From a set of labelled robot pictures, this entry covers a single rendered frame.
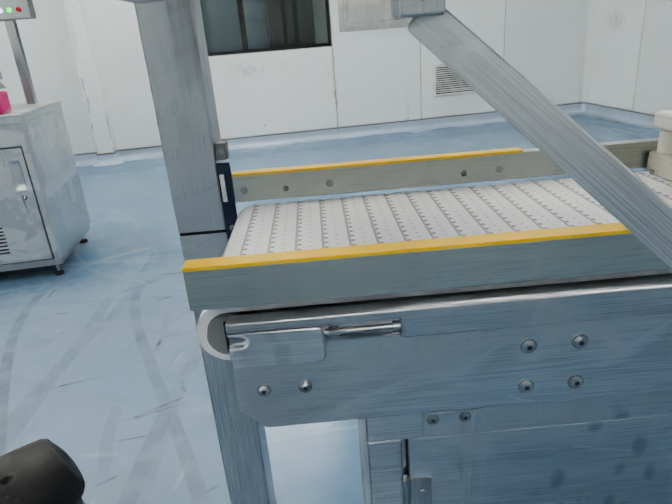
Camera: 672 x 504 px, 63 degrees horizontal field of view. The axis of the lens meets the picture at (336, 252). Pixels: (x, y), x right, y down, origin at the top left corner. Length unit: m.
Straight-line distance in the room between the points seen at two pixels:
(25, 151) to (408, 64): 3.80
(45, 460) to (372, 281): 0.82
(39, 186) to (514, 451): 2.47
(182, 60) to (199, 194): 0.15
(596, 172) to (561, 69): 5.92
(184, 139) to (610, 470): 0.57
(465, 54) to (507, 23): 5.60
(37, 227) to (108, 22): 2.98
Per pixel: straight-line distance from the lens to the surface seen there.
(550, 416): 0.56
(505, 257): 0.41
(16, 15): 3.11
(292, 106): 5.44
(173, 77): 0.66
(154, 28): 0.66
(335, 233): 0.54
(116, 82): 5.51
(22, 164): 2.78
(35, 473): 1.11
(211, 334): 0.43
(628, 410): 0.59
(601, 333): 0.47
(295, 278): 0.39
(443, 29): 0.37
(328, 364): 0.43
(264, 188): 0.65
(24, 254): 2.91
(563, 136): 0.36
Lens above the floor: 0.99
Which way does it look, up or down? 22 degrees down
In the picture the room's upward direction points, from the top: 5 degrees counter-clockwise
